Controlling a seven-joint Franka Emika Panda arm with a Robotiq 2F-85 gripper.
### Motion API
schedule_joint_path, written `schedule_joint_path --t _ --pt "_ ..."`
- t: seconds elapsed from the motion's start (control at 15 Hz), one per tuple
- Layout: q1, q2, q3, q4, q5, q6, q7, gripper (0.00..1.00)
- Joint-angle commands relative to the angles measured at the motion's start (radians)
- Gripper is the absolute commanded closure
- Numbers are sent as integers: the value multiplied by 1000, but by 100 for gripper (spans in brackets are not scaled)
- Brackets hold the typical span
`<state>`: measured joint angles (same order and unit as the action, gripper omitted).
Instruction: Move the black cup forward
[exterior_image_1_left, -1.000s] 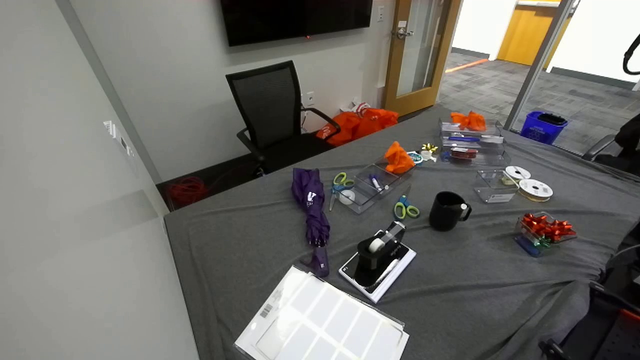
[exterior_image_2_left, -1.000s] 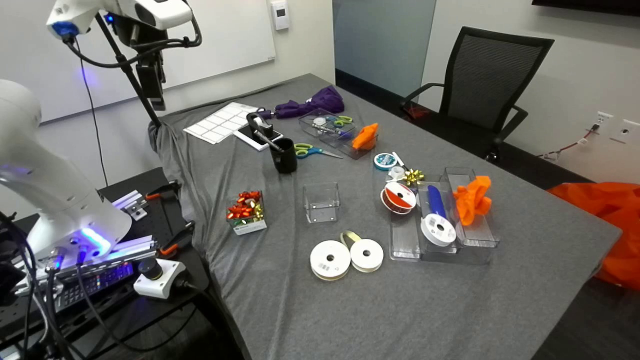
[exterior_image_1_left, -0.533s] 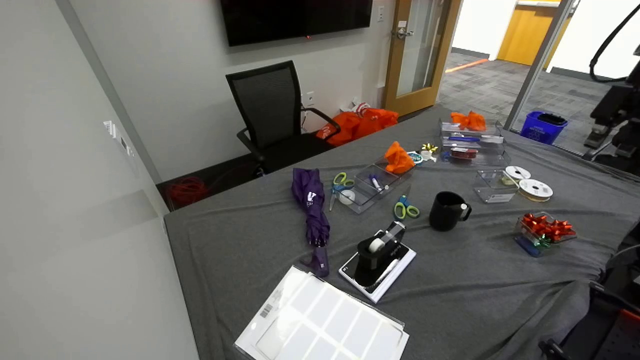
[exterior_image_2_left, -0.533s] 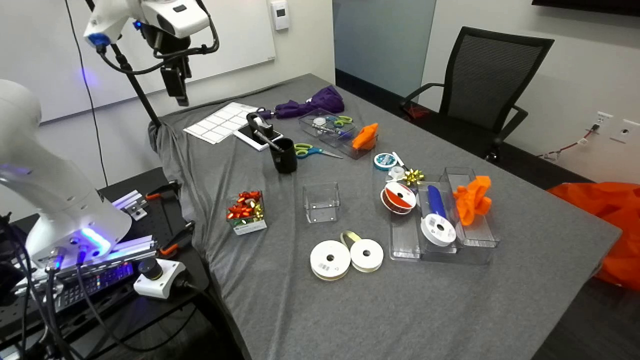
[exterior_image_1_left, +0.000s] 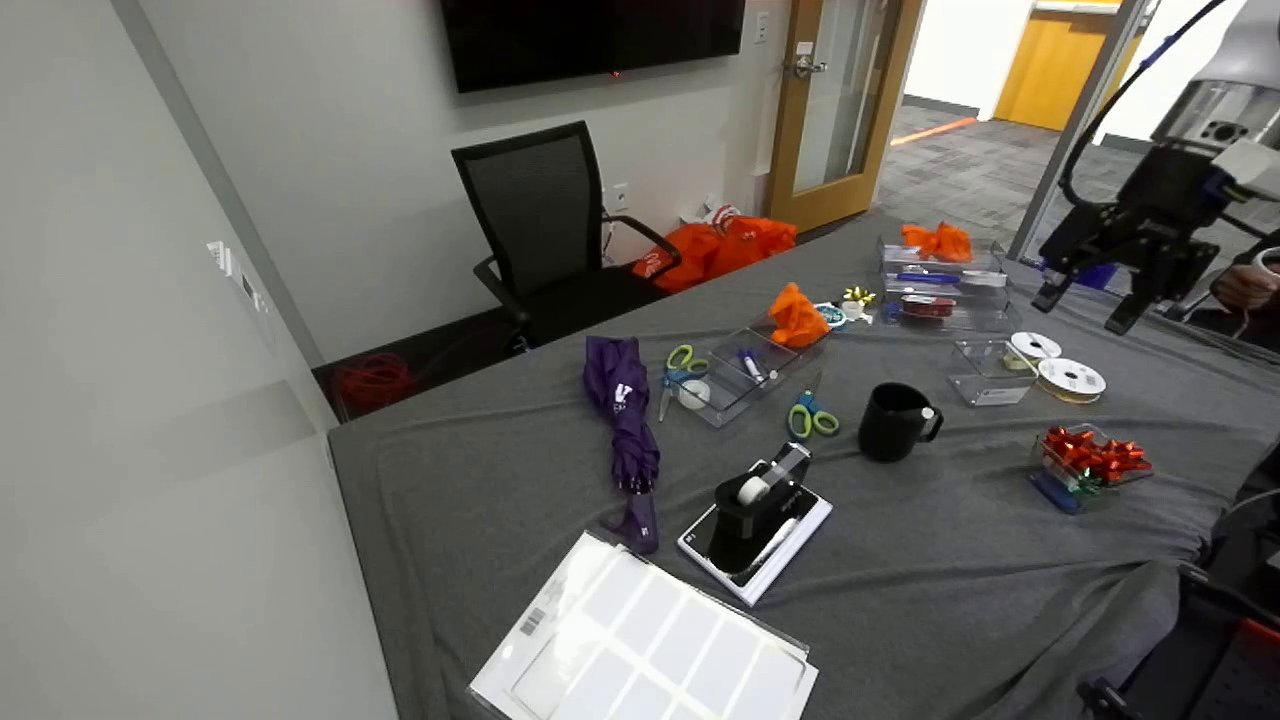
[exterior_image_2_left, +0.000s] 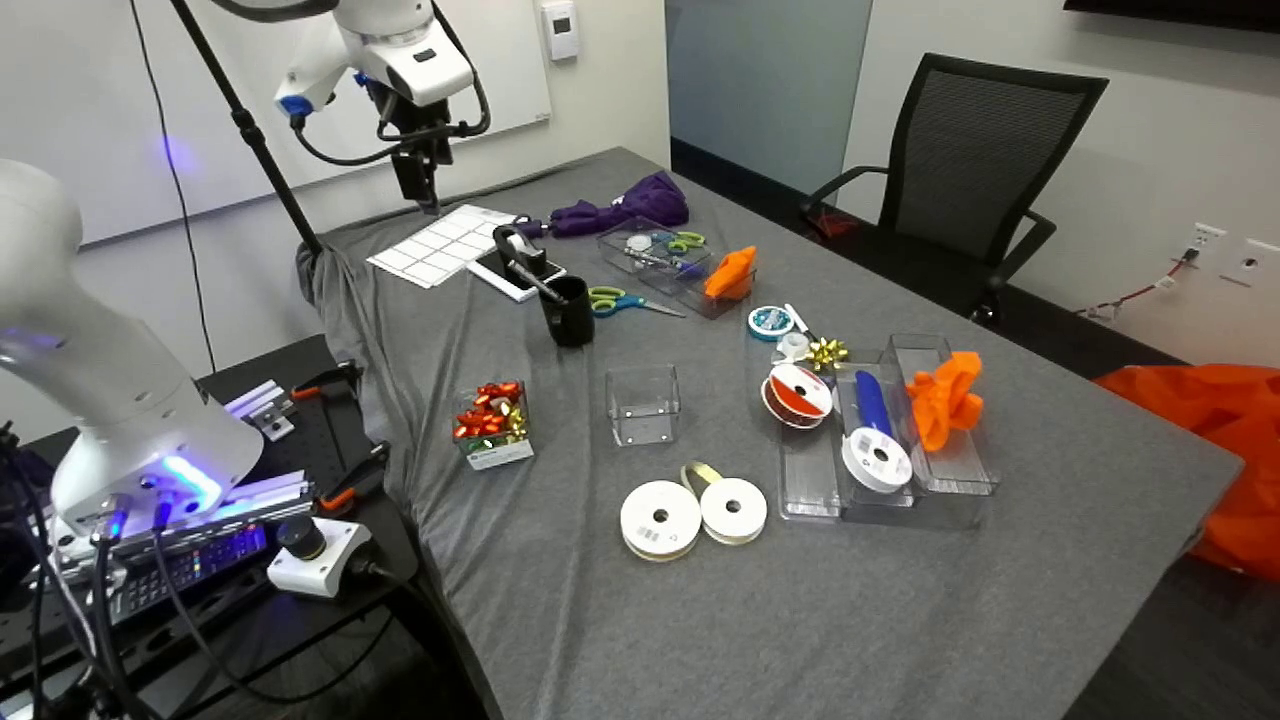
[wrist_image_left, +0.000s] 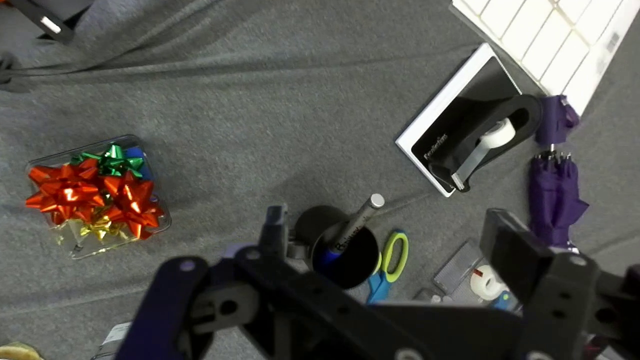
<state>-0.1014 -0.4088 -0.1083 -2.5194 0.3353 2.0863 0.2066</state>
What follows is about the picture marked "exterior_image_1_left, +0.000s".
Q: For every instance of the black mug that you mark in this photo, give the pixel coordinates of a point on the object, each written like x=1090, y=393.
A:
x=890, y=425

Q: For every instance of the grey tablecloth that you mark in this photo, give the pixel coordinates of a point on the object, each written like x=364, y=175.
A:
x=950, y=560

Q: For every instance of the white wall socket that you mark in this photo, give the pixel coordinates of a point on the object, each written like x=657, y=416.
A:
x=621, y=196

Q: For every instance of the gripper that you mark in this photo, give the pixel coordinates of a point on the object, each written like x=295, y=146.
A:
x=1178, y=195

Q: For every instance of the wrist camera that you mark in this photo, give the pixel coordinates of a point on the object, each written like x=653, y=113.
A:
x=1250, y=165

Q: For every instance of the blue ribbon roll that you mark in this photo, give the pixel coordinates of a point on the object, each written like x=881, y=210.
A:
x=831, y=316

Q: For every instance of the clear box of bows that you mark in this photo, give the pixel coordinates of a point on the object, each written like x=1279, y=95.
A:
x=1060, y=490

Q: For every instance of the yellow gift bow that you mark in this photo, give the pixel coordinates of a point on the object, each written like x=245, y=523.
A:
x=859, y=295

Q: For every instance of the purple folded umbrella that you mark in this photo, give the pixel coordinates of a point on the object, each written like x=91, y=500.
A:
x=625, y=420

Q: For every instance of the small clear box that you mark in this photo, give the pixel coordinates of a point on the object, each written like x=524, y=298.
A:
x=985, y=385

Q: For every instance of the blue marker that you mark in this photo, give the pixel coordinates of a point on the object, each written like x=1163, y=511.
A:
x=752, y=365

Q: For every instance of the white tape roll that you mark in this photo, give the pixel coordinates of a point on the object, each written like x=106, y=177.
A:
x=694, y=393

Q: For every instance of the white label sheet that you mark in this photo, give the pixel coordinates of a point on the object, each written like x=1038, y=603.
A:
x=650, y=650

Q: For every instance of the white switch plate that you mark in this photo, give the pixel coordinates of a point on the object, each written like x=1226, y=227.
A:
x=762, y=28

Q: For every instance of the black wall television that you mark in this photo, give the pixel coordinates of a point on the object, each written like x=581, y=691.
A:
x=590, y=35

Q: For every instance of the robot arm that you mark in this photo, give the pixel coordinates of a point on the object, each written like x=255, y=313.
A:
x=1243, y=50

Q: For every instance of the blue pen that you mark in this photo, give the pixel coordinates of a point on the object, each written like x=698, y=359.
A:
x=925, y=278

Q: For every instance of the heap of red bows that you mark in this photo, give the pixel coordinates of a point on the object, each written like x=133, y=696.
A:
x=1100, y=458

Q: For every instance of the red ribbon spool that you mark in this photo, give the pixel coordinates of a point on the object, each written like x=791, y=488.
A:
x=928, y=307

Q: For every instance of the clear divided tray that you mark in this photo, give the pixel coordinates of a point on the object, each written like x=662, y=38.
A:
x=735, y=385

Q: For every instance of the orange crumpled cloth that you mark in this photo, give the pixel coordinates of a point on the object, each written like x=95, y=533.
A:
x=938, y=243
x=797, y=318

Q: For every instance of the wooden door with glass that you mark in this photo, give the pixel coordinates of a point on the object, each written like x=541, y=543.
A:
x=790, y=120

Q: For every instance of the green and blue scissors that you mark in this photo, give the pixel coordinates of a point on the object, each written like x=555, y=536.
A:
x=680, y=362
x=810, y=412

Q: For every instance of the white ribbon spool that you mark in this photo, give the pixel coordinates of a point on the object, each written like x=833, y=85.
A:
x=1071, y=378
x=1035, y=347

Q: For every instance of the clear drawer organizer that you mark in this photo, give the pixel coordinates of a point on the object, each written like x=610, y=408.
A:
x=950, y=290

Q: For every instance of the white wall thermostat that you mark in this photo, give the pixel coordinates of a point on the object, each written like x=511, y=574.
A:
x=220, y=256

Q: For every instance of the black tape dispenser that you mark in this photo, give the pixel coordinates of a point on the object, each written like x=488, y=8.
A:
x=755, y=510

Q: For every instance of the heap of orange bags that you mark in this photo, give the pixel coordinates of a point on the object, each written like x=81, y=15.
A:
x=720, y=250

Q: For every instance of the person's hand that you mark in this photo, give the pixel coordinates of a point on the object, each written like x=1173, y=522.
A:
x=1245, y=287

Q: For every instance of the black office chair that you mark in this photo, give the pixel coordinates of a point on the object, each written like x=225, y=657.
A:
x=540, y=210

